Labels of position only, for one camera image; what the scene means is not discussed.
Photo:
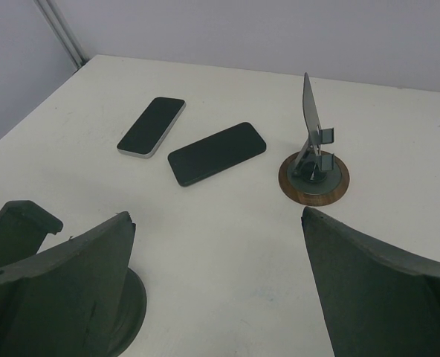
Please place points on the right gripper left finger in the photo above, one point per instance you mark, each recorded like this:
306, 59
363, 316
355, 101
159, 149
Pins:
56, 297

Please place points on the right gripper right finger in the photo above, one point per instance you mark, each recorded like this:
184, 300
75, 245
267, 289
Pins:
377, 299

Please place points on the black phone stand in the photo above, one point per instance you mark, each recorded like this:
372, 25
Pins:
15, 230

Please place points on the black phone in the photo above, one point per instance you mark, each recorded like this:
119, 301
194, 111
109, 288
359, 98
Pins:
148, 132
218, 152

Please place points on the brown disc small stand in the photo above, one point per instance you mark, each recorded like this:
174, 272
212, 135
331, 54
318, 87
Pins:
312, 176

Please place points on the left aluminium frame post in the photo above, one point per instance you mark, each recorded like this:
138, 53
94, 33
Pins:
58, 24

